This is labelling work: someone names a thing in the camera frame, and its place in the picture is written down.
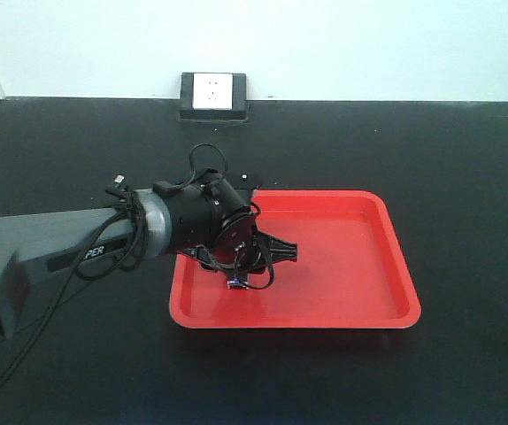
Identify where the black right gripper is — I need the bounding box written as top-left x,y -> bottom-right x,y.
177,232 -> 298,277

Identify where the red mushroom push button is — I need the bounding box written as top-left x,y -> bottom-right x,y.
227,274 -> 249,290

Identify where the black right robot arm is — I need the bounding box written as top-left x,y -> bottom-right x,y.
0,169 -> 297,338

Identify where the red plastic tray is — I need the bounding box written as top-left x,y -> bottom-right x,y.
169,190 -> 421,329

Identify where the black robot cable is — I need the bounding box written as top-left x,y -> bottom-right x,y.
0,142 -> 277,411

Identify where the white wall socket black box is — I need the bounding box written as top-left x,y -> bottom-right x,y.
179,72 -> 248,121

